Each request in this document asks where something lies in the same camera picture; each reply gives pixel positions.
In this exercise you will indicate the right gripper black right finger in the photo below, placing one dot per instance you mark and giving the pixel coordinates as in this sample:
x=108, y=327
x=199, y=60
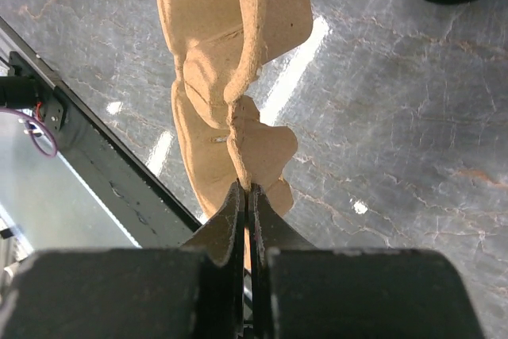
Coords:
x=299, y=291

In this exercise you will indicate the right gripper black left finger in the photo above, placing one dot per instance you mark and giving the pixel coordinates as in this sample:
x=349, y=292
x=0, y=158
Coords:
x=193, y=291

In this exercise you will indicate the pulp cardboard cup carrier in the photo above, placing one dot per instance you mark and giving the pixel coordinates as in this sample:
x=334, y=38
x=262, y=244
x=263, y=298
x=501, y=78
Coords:
x=219, y=48

